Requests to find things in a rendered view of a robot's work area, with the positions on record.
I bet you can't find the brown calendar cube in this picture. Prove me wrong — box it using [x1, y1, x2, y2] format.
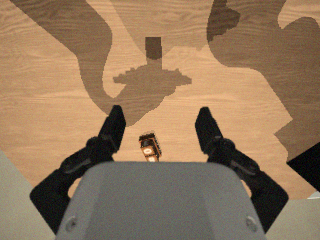
[140, 139, 155, 156]
[145, 147, 159, 161]

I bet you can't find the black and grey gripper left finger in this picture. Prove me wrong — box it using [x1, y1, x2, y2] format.
[29, 105, 126, 236]

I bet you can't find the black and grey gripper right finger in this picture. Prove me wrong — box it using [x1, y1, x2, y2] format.
[195, 107, 289, 234]

